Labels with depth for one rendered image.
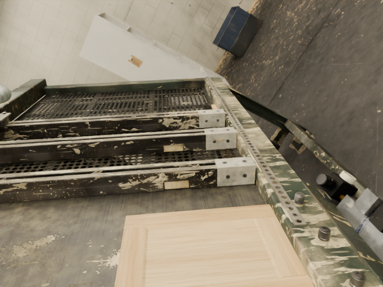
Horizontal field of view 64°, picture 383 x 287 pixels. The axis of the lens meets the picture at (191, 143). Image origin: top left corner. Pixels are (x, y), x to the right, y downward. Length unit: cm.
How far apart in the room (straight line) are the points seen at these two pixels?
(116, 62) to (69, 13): 175
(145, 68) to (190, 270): 383
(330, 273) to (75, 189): 74
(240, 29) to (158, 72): 135
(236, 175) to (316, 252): 37
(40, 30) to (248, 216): 554
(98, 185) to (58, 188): 12
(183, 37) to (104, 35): 179
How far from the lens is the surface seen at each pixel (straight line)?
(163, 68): 439
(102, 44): 441
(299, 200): 88
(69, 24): 593
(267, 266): 75
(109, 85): 224
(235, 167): 99
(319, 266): 73
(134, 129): 147
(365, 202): 88
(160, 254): 77
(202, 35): 576
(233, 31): 477
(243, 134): 128
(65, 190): 105
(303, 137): 223
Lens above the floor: 140
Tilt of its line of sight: 16 degrees down
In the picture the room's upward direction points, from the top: 65 degrees counter-clockwise
